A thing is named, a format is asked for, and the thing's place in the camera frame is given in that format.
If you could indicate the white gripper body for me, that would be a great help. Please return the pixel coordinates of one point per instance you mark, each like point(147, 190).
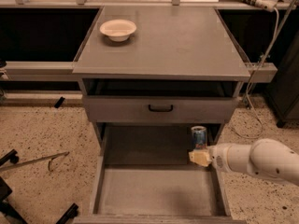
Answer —
point(219, 159)

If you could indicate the black drawer handle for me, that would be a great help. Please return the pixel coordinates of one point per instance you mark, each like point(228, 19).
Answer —
point(161, 108)

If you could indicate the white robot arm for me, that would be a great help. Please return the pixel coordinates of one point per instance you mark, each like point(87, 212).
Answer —
point(266, 159)

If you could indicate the white paper bowl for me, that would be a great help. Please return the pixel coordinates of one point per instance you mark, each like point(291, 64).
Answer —
point(118, 30)

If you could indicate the thin metal rod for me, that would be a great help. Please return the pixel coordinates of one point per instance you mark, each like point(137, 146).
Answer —
point(19, 165)

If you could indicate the small black floor bracket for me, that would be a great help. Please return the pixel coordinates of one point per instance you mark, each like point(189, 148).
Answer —
point(59, 102)

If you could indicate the black stand legs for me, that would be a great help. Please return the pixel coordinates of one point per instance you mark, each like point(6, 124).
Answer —
point(12, 213)

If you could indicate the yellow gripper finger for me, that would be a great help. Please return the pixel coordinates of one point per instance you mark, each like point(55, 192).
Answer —
point(200, 157)

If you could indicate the grey drawer cabinet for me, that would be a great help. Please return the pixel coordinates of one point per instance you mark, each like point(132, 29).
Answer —
point(175, 52)

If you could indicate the closed grey upper drawer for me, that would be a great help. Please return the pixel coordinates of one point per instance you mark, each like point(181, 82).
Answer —
point(135, 110)

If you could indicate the open grey lower drawer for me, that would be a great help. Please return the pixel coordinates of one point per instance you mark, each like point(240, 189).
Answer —
point(144, 176)

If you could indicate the silver blue redbull can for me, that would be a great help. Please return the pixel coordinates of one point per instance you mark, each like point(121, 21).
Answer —
point(199, 137)

